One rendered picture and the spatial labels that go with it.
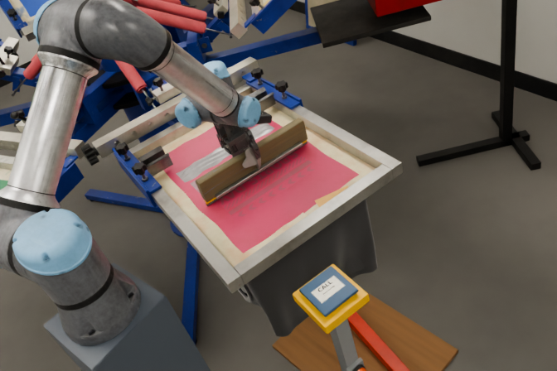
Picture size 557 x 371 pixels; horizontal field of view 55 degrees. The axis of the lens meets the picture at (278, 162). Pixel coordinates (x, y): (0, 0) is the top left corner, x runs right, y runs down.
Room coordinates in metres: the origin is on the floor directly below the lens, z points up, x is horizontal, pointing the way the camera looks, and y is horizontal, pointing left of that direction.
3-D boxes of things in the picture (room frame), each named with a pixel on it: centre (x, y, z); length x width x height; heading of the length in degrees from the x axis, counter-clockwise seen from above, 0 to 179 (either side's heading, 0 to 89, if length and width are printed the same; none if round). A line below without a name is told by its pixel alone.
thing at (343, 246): (1.09, -0.02, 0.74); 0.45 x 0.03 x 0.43; 114
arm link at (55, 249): (0.72, 0.42, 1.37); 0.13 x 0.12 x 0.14; 49
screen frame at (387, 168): (1.35, 0.10, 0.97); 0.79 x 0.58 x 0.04; 24
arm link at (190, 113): (1.20, 0.15, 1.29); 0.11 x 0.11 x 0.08; 49
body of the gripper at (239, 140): (1.29, 0.10, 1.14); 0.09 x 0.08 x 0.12; 114
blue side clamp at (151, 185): (1.46, 0.45, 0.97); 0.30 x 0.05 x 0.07; 24
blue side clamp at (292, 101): (1.69, -0.06, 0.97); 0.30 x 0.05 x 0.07; 24
